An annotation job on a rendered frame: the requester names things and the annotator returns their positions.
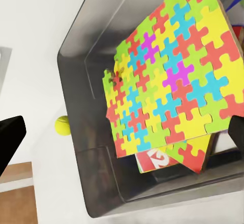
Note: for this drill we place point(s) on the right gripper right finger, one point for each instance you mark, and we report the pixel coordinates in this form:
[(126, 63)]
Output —
[(236, 131)]

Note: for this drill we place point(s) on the toy box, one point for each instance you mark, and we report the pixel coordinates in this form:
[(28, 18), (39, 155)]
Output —
[(113, 186)]

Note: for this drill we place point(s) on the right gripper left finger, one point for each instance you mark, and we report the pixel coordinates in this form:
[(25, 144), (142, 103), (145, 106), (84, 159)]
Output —
[(12, 132)]

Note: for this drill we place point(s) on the jigsaw puzzle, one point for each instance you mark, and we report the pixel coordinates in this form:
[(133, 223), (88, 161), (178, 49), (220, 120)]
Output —
[(183, 79), (193, 153)]

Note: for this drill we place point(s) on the desk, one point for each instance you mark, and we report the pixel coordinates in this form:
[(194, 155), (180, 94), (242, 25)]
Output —
[(59, 197)]

